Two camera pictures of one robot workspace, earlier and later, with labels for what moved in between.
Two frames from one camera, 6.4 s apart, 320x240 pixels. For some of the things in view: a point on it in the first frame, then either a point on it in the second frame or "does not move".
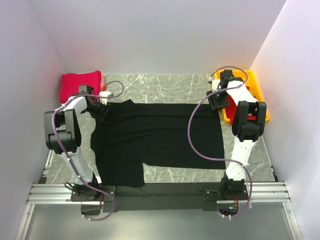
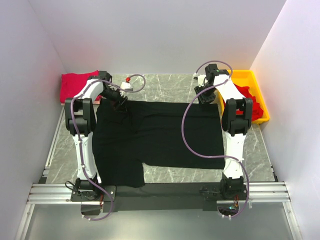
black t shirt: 169,135 does not move
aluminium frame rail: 61,194 does not move
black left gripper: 104,108 → 120,104
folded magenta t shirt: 70,83 does not move
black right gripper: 220,105 → 203,100
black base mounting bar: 118,198 does not move
